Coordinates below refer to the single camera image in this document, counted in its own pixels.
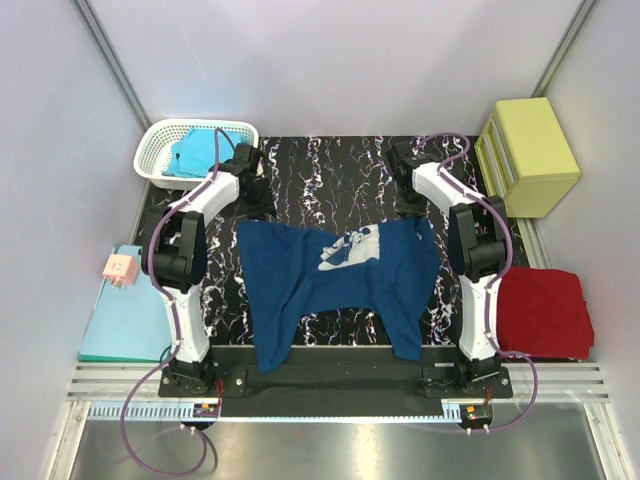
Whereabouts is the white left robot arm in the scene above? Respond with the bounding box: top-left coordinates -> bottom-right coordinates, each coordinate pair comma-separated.
141,144 -> 276,396

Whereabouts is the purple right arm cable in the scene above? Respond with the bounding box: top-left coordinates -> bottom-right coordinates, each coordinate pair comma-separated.
409,132 -> 539,434

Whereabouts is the light blue clipboard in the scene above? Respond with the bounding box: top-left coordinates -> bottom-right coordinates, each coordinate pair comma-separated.
78,272 -> 171,358

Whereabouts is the dark blue t-shirt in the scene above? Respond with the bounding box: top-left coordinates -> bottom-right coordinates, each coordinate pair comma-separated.
237,217 -> 441,373

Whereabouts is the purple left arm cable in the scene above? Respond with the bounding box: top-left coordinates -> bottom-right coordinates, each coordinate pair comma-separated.
119,127 -> 241,476

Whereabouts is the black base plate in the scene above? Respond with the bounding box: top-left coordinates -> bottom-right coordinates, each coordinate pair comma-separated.
159,346 -> 513,421

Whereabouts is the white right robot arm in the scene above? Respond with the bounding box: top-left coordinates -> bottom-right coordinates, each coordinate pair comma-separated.
386,142 -> 513,397

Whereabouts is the yellow-green drawer box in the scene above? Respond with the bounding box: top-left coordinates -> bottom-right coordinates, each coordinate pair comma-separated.
475,97 -> 581,218

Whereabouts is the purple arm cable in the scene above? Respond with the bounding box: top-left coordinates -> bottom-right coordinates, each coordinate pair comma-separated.
119,127 -> 241,476
409,132 -> 539,434

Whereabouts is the pink small box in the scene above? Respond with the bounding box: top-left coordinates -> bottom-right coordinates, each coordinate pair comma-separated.
103,254 -> 139,287

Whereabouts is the red folded t-shirt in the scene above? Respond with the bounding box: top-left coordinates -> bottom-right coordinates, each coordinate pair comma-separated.
496,266 -> 595,360

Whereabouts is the light blue t-shirt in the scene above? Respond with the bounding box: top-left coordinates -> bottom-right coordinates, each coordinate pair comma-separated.
163,128 -> 244,178

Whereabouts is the white plastic basket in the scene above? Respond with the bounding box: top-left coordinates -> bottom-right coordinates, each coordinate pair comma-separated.
133,119 -> 259,190

